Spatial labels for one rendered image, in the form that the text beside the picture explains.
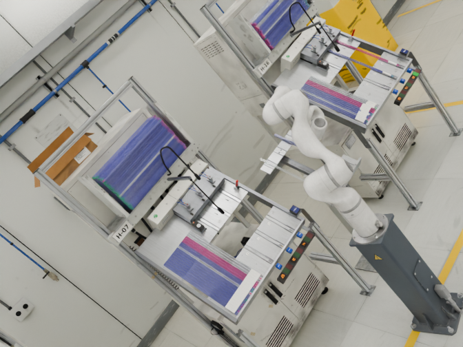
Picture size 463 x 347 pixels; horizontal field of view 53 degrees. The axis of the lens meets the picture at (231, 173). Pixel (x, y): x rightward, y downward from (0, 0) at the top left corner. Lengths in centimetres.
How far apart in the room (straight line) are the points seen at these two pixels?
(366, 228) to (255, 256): 67
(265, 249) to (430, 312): 90
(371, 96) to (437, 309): 141
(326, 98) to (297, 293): 130
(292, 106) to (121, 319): 280
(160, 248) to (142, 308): 175
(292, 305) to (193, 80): 245
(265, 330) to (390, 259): 102
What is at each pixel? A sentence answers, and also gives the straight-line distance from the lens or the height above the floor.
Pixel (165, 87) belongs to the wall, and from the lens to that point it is 449.
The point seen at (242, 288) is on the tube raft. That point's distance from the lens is 255.
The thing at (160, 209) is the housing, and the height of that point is 126.
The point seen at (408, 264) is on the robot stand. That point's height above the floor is 46.
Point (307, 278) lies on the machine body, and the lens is 319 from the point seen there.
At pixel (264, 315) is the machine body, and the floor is 35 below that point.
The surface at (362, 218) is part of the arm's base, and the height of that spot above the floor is 82.
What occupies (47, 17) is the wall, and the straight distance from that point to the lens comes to 432.
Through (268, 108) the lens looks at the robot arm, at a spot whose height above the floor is 143.
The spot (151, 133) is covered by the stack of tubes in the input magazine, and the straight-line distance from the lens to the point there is 272.
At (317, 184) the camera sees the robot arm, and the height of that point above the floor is 109.
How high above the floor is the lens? 212
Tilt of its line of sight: 21 degrees down
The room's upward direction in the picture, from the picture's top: 42 degrees counter-clockwise
